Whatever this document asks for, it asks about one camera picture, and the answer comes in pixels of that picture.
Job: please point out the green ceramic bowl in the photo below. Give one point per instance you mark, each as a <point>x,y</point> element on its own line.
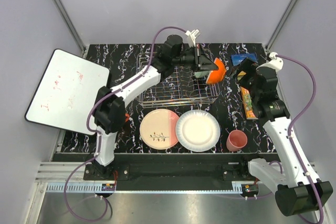
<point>201,74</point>

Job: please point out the pink cream floral plate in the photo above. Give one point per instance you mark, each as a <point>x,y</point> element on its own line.
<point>157,129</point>

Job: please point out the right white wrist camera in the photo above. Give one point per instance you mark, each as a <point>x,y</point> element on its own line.
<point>275,62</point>

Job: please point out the white scalloped plate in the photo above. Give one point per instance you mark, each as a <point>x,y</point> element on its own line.
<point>197,130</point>

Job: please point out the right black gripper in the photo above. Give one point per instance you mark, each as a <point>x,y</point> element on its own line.
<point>249,66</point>

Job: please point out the white board with black rim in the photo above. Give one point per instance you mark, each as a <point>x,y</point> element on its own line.
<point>67,92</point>

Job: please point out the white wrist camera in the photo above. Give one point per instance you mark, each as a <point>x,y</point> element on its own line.
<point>192,36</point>
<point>275,62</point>

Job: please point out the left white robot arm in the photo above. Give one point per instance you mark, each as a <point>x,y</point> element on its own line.
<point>109,109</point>

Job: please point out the orange Treehouse book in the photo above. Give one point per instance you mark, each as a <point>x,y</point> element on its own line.
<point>247,103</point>

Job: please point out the Animal Farm book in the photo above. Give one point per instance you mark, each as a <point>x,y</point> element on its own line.
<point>238,58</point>

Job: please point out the pink plastic cup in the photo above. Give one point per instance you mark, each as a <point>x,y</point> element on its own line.
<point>236,140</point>

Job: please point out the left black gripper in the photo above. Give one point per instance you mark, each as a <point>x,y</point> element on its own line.
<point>200,61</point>

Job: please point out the orange mug white inside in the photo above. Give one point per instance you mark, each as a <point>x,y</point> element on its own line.
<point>127,117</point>

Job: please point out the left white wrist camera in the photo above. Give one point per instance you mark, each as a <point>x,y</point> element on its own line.
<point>192,36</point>

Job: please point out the orange and white bowl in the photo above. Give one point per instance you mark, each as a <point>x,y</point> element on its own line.
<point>216,76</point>

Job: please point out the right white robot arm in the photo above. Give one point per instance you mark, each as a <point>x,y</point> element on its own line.
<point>299,189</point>

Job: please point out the metal wire dish rack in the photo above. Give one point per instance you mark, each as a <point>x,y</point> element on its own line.
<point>180,88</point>

